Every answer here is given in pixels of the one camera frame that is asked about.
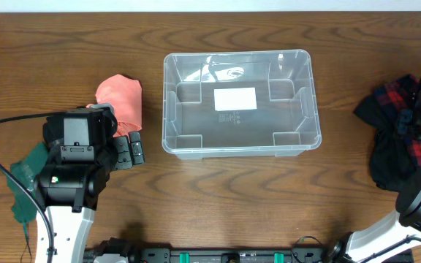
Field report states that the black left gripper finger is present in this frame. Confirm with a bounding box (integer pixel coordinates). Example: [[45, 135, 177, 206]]
[[113, 136, 133, 170], [129, 131, 145, 165]]

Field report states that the red black plaid shirt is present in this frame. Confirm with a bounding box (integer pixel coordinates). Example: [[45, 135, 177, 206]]
[[373, 75, 421, 169]]

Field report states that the black garment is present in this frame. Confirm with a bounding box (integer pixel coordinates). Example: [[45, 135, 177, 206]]
[[354, 95, 417, 192]]

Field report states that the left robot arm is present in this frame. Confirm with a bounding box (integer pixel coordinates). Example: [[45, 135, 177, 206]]
[[34, 104, 145, 262]]

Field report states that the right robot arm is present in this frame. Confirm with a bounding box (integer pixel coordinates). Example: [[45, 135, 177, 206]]
[[328, 75, 421, 262]]

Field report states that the white label in container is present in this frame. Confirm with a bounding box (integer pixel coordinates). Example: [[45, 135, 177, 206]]
[[214, 87, 257, 111]]

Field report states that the clear plastic storage container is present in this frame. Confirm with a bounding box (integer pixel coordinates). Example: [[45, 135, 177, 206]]
[[162, 49, 322, 160]]

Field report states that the black folded cloth left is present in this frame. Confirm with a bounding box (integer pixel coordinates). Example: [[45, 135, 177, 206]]
[[42, 122, 64, 149]]

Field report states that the salmon pink folded cloth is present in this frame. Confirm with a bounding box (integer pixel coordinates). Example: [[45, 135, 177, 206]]
[[95, 75, 143, 137]]

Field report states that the dark green folded cloth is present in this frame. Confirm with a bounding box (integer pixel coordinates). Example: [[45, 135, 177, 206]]
[[6, 141, 50, 224]]

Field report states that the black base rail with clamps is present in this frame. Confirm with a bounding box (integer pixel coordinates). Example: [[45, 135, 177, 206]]
[[82, 237, 414, 263]]

